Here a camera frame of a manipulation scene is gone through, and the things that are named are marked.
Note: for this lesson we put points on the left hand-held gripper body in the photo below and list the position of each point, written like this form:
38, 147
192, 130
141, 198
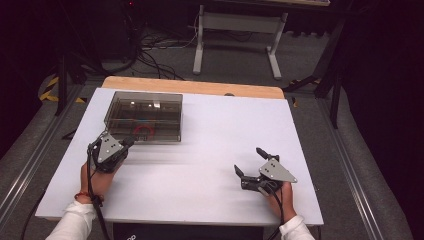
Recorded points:
108, 150

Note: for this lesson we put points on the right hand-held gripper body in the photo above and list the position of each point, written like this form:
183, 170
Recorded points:
273, 173

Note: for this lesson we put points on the red rubber band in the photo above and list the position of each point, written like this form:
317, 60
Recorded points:
135, 130

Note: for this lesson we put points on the smoky transparent drawer box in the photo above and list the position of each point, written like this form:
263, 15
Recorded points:
150, 110

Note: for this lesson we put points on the person's right hand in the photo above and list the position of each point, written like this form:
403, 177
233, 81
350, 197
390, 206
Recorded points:
283, 203

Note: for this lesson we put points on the person's left hand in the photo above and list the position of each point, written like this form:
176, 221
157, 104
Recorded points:
98, 183

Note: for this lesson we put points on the dark round table grommet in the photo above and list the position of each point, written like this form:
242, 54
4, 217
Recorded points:
229, 94

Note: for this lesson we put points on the person's black clothing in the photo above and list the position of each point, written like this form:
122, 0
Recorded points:
200, 232

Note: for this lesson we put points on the black metal stand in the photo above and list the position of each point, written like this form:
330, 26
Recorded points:
335, 86
62, 83

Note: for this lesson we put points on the yellow black floor tape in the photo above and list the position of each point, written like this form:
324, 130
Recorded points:
50, 90

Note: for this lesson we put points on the aluminium floor rail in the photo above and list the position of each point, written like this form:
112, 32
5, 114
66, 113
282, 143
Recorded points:
36, 150
350, 170

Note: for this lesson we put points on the white metal stand frame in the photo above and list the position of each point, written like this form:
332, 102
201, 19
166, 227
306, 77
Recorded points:
240, 22

